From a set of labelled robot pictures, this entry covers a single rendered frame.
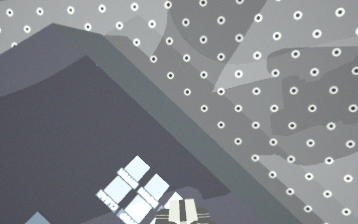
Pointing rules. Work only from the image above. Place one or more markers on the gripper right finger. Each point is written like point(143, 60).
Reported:
point(194, 215)

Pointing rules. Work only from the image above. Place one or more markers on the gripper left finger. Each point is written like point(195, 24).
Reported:
point(172, 215)

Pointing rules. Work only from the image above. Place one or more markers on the white thermal cycler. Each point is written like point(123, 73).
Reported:
point(76, 115)

